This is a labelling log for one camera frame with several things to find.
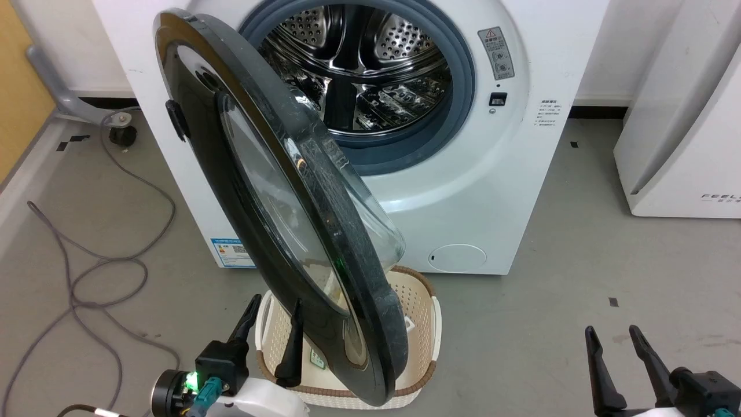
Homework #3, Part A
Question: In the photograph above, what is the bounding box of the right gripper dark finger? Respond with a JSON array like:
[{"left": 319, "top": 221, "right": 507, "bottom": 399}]
[
  {"left": 585, "top": 325, "right": 628, "bottom": 414},
  {"left": 629, "top": 325, "right": 678, "bottom": 409}
]

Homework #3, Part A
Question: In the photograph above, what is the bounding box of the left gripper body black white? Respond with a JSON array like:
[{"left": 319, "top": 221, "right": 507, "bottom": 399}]
[{"left": 196, "top": 341, "right": 310, "bottom": 417}]

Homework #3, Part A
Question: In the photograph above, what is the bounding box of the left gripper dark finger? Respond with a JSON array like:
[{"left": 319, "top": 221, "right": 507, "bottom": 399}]
[
  {"left": 229, "top": 294, "right": 262, "bottom": 344},
  {"left": 274, "top": 298, "right": 305, "bottom": 389}
]

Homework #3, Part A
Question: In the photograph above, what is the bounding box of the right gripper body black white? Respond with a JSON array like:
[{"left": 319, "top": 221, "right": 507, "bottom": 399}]
[{"left": 602, "top": 367, "right": 741, "bottom": 417}]

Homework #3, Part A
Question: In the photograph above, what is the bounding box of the black round glass washer door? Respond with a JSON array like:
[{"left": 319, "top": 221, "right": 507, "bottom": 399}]
[{"left": 153, "top": 9, "right": 410, "bottom": 407}]

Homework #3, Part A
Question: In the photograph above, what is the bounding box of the white front-load washing machine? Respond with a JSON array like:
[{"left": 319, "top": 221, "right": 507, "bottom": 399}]
[{"left": 93, "top": 0, "right": 611, "bottom": 276}]

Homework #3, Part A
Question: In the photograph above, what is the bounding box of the grey rubber door gasket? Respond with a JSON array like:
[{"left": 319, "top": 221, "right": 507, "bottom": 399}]
[{"left": 239, "top": 0, "right": 476, "bottom": 176}]

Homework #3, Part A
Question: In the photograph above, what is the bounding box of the blue energy label sticker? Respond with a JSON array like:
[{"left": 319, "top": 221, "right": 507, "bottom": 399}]
[{"left": 210, "top": 237, "right": 257, "bottom": 269}]

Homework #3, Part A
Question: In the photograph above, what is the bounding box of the cream plastic laundry basket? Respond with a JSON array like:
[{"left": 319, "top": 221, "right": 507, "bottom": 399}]
[{"left": 255, "top": 265, "right": 442, "bottom": 411}]

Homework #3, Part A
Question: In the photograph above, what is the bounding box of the black caster wheel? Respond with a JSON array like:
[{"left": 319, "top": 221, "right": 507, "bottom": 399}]
[{"left": 109, "top": 125, "right": 138, "bottom": 147}]

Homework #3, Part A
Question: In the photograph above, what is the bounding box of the white standing appliance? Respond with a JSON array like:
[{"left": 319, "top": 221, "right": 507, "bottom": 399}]
[{"left": 614, "top": 0, "right": 741, "bottom": 220}]

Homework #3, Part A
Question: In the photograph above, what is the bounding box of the small printed text label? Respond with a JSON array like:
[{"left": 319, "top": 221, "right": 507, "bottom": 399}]
[{"left": 535, "top": 98, "right": 560, "bottom": 127}]

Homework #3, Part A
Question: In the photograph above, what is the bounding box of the grey metal stand leg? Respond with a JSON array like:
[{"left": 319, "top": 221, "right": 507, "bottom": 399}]
[{"left": 26, "top": 45, "right": 131, "bottom": 125}]

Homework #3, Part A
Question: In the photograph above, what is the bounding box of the stainless steel washer drum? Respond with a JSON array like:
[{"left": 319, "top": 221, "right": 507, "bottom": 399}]
[{"left": 258, "top": 6, "right": 453, "bottom": 137}]

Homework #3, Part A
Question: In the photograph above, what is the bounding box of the yellow wooden panel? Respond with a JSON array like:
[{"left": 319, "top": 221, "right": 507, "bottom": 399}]
[{"left": 0, "top": 0, "right": 56, "bottom": 184}]

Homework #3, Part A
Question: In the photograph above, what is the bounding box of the grey warning sticker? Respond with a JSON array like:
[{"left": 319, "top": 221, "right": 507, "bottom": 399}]
[{"left": 478, "top": 27, "right": 515, "bottom": 81}]

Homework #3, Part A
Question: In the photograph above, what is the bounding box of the grey floor cable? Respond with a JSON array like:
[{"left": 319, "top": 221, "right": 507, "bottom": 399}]
[{"left": 0, "top": 107, "right": 181, "bottom": 417}]

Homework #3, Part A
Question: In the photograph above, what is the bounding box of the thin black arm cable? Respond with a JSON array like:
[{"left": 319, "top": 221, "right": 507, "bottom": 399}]
[{"left": 56, "top": 404, "right": 133, "bottom": 417}]

